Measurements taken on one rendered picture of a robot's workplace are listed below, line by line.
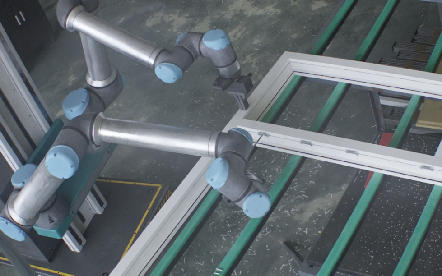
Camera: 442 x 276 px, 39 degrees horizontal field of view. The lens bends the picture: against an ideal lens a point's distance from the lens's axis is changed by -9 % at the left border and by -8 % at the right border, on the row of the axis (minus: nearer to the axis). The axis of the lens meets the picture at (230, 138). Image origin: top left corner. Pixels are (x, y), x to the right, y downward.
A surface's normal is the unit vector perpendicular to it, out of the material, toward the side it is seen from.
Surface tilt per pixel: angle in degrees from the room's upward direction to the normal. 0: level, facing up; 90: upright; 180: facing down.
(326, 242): 0
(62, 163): 86
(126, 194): 0
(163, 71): 92
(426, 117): 0
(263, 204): 77
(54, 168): 85
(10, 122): 90
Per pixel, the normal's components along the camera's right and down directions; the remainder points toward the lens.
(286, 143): -0.53, 0.68
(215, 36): -0.24, -0.69
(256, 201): 0.24, 0.37
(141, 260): 0.79, 0.17
